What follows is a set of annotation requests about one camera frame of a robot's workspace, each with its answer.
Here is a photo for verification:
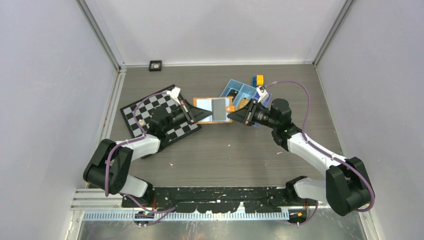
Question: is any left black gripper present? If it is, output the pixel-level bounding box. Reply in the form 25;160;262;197
163;99;212;133

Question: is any black white chessboard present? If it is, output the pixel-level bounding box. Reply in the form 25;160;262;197
120;84;202;152

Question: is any blue compartment tray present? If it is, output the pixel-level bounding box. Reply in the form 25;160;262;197
221;79;272;127

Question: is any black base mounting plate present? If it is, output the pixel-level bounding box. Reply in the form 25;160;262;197
121;186;314;214

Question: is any aluminium frame rail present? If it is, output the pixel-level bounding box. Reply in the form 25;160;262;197
70;188;124;211

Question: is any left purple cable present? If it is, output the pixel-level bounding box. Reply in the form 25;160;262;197
103;92;176;227

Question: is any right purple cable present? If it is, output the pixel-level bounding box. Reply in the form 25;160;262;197
266;80;377;227

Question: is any dark grey credit card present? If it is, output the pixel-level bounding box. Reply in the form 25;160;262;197
211;98;227;122

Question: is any orange item in tray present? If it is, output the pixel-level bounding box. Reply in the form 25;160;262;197
236;98;250;110

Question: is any blue orange toy block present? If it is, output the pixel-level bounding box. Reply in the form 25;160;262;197
252;74;265;88

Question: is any small black square device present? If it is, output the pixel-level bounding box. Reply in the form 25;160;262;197
148;60;163;72

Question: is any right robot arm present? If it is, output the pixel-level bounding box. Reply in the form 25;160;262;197
227;98;375;216

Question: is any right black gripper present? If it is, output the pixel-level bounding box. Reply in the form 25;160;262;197
227;99;278;130

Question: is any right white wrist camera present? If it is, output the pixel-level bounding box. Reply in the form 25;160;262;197
256;85;269;104

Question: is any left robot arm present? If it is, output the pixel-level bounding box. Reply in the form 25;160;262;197
82;99;213;207

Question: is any purple cable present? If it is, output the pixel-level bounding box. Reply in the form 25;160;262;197
103;92;176;227
266;80;377;227

